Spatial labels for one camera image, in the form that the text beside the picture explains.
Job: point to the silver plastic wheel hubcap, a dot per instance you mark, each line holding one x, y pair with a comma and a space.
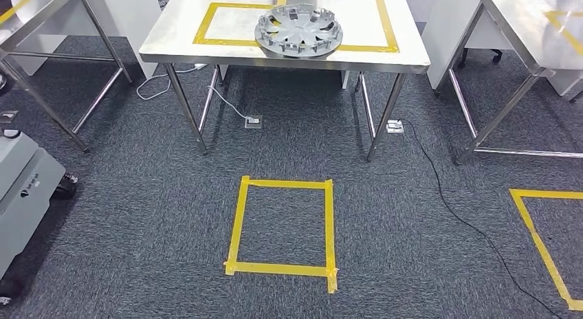
298, 30

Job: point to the stainless steel workbench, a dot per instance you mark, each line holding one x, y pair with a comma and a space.
27, 16
514, 16
182, 34

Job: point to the grey floor socket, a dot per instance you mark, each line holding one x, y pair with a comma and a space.
395, 126
253, 122

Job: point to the yellow floor tape square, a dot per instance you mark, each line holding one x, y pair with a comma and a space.
530, 226
238, 226

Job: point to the black caster wheel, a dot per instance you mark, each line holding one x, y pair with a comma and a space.
497, 57

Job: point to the grey wheeled machine base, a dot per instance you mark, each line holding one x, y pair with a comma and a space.
23, 194

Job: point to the yellow tape outline double frame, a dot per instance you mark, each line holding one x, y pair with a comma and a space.
391, 34

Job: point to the yellow tape outline single frame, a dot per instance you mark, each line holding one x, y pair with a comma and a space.
567, 32

